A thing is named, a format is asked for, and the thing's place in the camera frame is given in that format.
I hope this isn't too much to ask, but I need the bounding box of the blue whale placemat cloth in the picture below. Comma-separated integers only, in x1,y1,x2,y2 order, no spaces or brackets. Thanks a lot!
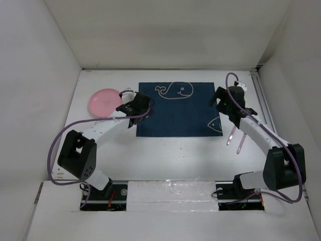
136,82,223,138

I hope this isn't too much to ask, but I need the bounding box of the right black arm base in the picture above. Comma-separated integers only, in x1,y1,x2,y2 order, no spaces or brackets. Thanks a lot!
211,181,265,211

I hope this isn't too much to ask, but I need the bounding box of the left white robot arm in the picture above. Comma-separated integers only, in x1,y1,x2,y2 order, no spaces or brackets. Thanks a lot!
57,90,151,197

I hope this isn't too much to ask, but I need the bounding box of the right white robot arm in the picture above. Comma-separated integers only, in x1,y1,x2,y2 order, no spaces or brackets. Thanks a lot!
209,86,306,191

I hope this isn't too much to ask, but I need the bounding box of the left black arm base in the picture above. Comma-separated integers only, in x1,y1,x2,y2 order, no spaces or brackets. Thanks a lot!
79,180,128,211

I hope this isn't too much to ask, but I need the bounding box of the pink plastic fork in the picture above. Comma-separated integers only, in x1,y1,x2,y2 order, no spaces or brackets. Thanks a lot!
226,126,237,145

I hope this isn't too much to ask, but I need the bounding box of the pink plastic plate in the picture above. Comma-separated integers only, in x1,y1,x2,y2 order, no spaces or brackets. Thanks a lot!
87,88,123,117

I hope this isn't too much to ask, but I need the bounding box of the pink plastic knife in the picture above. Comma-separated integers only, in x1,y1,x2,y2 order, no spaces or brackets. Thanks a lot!
237,133,247,154

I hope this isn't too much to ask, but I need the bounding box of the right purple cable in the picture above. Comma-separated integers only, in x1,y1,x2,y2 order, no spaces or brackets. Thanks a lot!
225,72,305,204

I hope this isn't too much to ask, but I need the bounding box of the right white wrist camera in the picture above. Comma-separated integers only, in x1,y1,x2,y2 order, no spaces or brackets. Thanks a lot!
234,81,247,92

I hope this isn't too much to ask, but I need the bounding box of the aluminium side rail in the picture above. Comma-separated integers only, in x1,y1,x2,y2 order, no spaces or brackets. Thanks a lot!
250,65,309,201

